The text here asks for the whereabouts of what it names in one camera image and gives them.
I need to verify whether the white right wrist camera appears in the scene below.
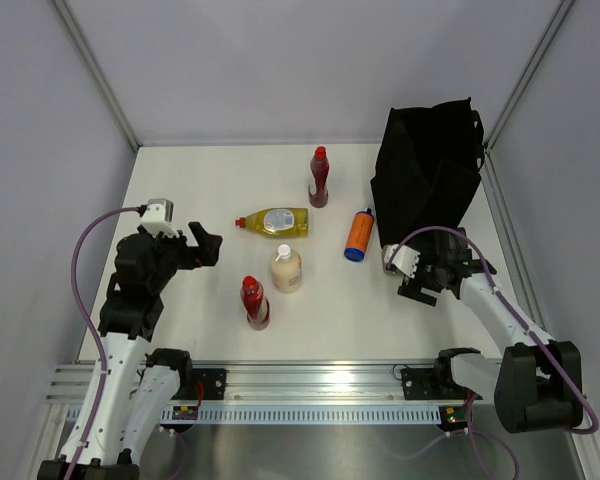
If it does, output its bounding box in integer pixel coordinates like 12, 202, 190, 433
382, 244, 420, 278

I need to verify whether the white slotted cable duct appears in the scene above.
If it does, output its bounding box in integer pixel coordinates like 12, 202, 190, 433
158, 404, 442, 425

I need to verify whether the yellow dish soap bottle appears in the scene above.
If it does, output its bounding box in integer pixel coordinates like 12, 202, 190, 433
235, 208, 309, 238

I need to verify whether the cream lotion pump bottle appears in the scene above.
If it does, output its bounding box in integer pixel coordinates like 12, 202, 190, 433
270, 244, 303, 294

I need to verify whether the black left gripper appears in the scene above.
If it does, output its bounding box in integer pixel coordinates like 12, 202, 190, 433
146, 222, 221, 293

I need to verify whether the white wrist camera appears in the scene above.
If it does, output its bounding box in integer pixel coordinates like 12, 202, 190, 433
140, 198, 178, 238
382, 244, 420, 278

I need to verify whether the right aluminium frame post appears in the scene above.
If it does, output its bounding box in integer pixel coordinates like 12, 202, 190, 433
484, 0, 578, 151

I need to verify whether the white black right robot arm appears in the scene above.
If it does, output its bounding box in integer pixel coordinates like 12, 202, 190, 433
383, 227, 585, 433

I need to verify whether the aluminium frame post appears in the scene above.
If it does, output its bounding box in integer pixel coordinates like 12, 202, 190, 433
48, 0, 142, 153
484, 0, 578, 151

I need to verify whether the left aluminium frame post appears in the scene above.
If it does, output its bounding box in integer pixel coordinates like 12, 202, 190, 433
48, 0, 142, 153

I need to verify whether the red dish soap bottle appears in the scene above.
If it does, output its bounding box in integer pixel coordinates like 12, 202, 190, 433
240, 276, 270, 330
308, 146, 330, 208

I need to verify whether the orange blue cologne bottle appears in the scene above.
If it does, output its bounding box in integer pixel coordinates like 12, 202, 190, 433
344, 208, 375, 263

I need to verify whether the black canvas bag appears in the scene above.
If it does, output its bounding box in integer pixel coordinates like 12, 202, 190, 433
370, 98, 485, 247

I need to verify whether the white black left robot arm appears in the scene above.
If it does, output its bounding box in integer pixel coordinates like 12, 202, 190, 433
37, 222, 222, 479

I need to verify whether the aluminium mounting rail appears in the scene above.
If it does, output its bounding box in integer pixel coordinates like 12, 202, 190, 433
44, 360, 501, 405

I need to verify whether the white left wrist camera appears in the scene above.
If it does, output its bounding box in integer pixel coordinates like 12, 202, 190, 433
140, 198, 178, 238

